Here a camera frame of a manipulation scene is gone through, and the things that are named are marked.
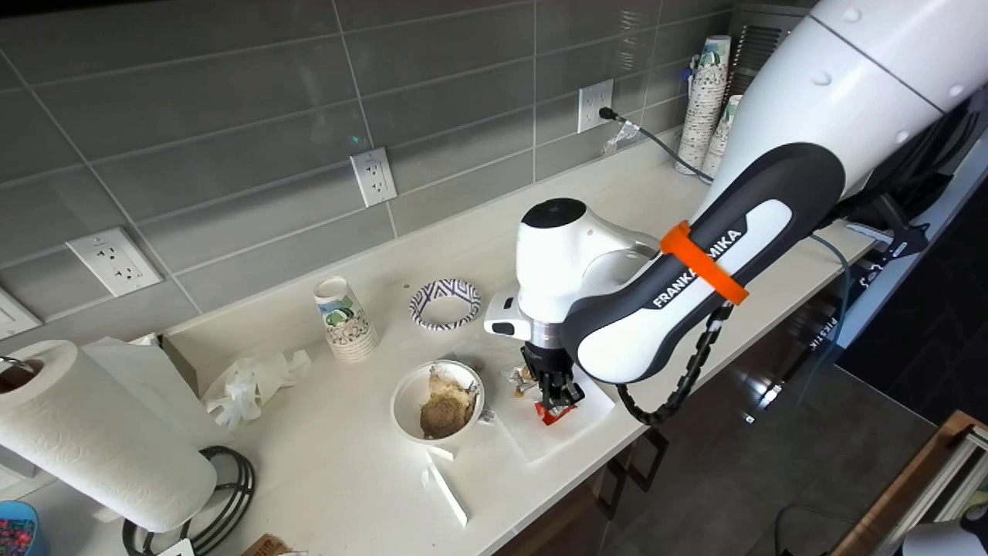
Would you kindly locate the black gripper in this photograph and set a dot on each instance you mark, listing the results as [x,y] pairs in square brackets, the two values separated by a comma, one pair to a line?
[546,372]

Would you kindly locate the red ketchup sachet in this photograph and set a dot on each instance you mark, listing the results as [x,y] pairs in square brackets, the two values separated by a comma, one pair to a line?
[557,420]

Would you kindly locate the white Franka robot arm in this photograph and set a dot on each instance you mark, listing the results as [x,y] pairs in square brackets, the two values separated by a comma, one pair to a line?
[823,114]

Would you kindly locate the silver peanut butter sachet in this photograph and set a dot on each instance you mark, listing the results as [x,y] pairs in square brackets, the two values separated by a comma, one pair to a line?
[518,382]

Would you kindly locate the white rectangular tray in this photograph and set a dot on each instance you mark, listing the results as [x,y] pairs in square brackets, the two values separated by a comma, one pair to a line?
[559,438]

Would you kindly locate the brown stained paper filter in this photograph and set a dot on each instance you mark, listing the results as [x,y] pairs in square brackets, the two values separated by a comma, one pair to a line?
[449,402]

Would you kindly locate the white plastic strip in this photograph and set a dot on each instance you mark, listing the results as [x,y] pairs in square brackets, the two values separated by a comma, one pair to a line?
[449,490]

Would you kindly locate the blue patterned small bowl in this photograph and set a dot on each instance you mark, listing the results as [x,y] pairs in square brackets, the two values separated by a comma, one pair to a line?
[445,304]

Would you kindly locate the small printed paper cup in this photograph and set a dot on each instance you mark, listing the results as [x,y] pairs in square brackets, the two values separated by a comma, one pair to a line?
[344,322]

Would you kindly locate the crumpled clear plastic bag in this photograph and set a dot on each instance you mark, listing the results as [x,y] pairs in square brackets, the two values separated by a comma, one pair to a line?
[251,388]

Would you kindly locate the short paper cup stack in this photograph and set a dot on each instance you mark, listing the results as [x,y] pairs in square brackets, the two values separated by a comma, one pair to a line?
[723,128]

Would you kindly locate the robot mounting table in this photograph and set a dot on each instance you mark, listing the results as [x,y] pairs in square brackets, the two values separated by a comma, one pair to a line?
[874,289]

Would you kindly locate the tall paper cup stack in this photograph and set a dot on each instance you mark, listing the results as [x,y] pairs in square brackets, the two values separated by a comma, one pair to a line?
[705,97]

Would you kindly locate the paper towel roll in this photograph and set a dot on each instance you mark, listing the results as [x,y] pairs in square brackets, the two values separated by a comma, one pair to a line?
[94,444]

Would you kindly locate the blue patterned dish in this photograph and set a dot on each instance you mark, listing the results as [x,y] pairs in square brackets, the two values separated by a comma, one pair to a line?
[17,529]

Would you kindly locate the white wall outlet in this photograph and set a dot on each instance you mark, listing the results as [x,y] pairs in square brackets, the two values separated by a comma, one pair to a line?
[593,106]
[371,179]
[113,262]

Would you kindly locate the wooden furniture frame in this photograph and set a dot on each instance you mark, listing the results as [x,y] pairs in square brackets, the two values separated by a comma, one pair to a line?
[905,484]

